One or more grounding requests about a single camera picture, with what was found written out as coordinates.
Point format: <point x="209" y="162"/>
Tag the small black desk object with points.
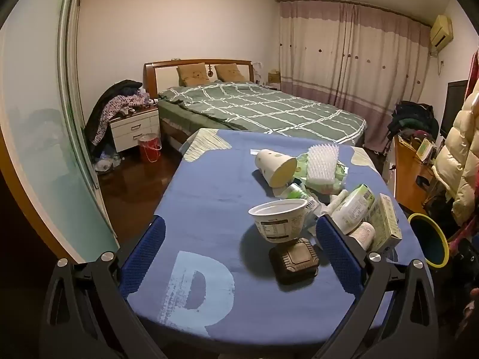
<point x="423" y="181"/>

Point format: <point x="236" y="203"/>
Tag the frosted glass sliding door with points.
<point x="37" y="138"/>

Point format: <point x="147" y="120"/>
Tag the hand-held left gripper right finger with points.
<point x="338" y="254"/>

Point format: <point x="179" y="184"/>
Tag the beige pink curtain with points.
<point x="348" y="63"/>

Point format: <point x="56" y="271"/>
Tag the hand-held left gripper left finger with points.
<point x="144" y="254"/>

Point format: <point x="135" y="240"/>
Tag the wooden bed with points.
<point x="164" y="69"/>

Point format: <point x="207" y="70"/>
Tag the cream air conditioner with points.
<point x="441" y="31"/>

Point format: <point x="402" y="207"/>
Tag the brown bear pillow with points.
<point x="227" y="73"/>
<point x="192" y="74"/>

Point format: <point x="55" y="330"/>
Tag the black television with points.
<point x="453" y="108"/>

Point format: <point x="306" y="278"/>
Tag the pile of dark clothes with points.
<point x="411" y="119"/>

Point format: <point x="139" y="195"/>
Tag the plastic bags and bottles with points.
<point x="106" y="162"/>

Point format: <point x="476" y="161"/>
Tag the cream puffer jacket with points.
<point x="462" y="157"/>

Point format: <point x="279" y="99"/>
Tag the white green labelled pouch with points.
<point x="355" y="205"/>

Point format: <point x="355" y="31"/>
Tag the white green plastic packet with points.
<point x="295" y="192"/>

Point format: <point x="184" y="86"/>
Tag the white nightstand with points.
<point x="131" y="131"/>

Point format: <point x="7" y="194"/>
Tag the black square box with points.
<point x="295" y="261"/>

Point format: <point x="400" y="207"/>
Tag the white plastic yogurt tub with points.
<point x="278" y="224"/>

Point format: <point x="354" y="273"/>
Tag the yellow-rimmed dark trash bin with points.
<point x="428" y="239"/>

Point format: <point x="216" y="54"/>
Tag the blue printed tablecloth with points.
<point x="209" y="202"/>

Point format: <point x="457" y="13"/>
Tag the cream paper cup green dots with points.
<point x="269" y="162"/>

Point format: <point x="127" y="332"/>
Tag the wooden desk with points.
<point x="409" y="179"/>

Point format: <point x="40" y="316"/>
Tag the red bucket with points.
<point x="149" y="149"/>

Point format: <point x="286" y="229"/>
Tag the white tube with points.
<point x="335" y="202"/>

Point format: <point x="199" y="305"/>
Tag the green wet wipes packet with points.
<point x="341" y="174"/>

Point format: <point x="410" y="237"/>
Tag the small pink-dotted paper cup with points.
<point x="363" y="233"/>

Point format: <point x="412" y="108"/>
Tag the white bristle brush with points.
<point x="321" y="168"/>

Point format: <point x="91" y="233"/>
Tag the green white carton box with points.
<point x="387" y="220"/>

